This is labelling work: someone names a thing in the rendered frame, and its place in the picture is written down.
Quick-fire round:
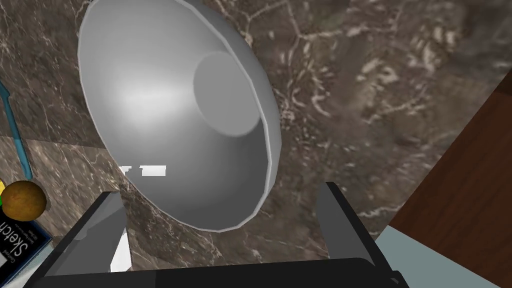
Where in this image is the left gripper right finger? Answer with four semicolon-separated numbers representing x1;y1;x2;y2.
315;181;391;277

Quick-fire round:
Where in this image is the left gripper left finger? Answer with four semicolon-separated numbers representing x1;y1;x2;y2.
36;191;133;278

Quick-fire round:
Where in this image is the black and blue book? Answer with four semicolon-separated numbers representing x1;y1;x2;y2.
0;217;53;286

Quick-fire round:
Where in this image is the blue utensil handle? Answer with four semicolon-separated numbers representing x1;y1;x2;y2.
0;79;34;181

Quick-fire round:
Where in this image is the grey metal bowl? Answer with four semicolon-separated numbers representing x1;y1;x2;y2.
77;0;283;233

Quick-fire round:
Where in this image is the brown round fruit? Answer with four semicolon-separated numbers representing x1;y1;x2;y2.
1;180;47;222

